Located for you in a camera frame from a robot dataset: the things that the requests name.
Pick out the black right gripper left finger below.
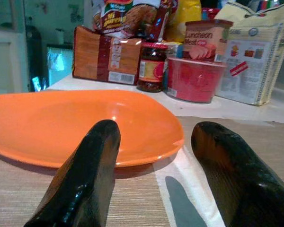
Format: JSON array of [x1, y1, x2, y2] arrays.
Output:
[[23, 119, 121, 227]]

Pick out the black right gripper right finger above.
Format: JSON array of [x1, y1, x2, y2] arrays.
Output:
[[191, 121, 284, 227]]

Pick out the orange plastic bowl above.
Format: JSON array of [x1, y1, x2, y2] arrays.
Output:
[[0, 89, 185, 169]]

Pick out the white paper napkin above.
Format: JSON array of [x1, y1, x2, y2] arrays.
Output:
[[152, 145, 227, 227]]

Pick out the brown bread package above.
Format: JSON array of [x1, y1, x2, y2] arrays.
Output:
[[72, 25, 142, 86]]

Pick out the red cup noodle bowl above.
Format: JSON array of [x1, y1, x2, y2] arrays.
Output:
[[164, 56, 228, 104]]

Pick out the red-lidded sauce jar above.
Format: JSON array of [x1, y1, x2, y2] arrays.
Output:
[[136, 42, 169, 93]]

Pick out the pale yellow printed bag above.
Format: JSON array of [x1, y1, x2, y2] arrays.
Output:
[[214, 2, 284, 106]]

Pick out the luncheon meat can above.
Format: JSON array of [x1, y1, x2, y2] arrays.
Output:
[[181, 20, 234, 62]]

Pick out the red instant noodle pack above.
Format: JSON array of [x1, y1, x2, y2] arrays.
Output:
[[92, 0, 178, 43]]

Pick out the yellow snack packet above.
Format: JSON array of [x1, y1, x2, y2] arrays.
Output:
[[165, 0, 202, 43]]

